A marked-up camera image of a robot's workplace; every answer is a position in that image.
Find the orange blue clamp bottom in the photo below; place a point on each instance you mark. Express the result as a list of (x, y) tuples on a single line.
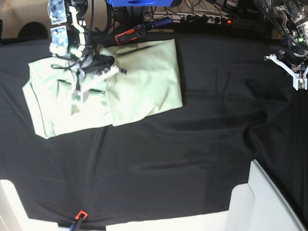
[(79, 218)]

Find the light green T-shirt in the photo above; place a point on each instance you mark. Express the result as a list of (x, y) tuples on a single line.
[(150, 86)]

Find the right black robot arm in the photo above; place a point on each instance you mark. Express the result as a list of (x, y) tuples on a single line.
[(71, 41)]

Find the white power strip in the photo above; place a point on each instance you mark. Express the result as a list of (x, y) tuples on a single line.
[(190, 17)]

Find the blue plastic box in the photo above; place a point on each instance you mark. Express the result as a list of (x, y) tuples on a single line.
[(127, 3)]

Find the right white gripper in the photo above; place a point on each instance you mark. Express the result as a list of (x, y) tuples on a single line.
[(87, 81)]

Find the white foam board left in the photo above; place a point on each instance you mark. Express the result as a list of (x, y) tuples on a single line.
[(13, 216)]

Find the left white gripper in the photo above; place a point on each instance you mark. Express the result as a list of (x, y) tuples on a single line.
[(299, 74)]

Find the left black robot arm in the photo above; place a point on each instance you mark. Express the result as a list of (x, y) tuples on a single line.
[(291, 48)]

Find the orange black clamp top centre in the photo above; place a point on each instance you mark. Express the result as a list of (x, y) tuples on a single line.
[(141, 30)]

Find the round black object on floor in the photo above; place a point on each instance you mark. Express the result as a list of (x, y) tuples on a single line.
[(33, 30)]

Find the black table cloth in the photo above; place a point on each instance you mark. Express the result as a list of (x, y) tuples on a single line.
[(185, 162)]

